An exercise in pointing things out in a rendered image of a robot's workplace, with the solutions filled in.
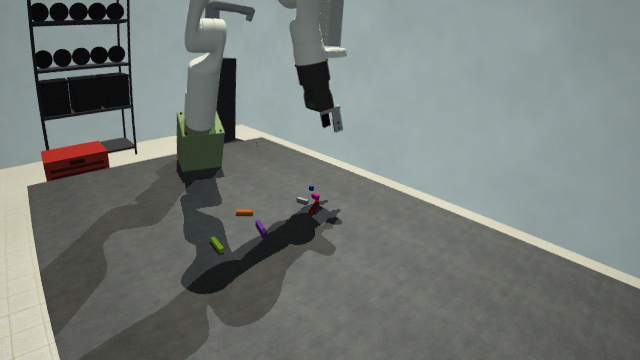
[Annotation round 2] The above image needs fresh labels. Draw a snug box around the red rod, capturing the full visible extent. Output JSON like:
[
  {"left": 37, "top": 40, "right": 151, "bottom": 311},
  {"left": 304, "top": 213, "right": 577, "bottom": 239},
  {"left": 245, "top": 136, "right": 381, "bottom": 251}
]
[{"left": 308, "top": 200, "right": 319, "bottom": 216}]

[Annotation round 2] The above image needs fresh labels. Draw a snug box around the lime green rod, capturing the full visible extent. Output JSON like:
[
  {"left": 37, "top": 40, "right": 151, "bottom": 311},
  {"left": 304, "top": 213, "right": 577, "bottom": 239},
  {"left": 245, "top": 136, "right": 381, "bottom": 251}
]
[{"left": 210, "top": 237, "right": 224, "bottom": 253}]

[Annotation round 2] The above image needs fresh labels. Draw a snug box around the purple rod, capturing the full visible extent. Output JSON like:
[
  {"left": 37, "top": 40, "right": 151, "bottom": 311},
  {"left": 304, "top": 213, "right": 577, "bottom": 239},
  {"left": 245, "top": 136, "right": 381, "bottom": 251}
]
[{"left": 256, "top": 220, "right": 268, "bottom": 237}]

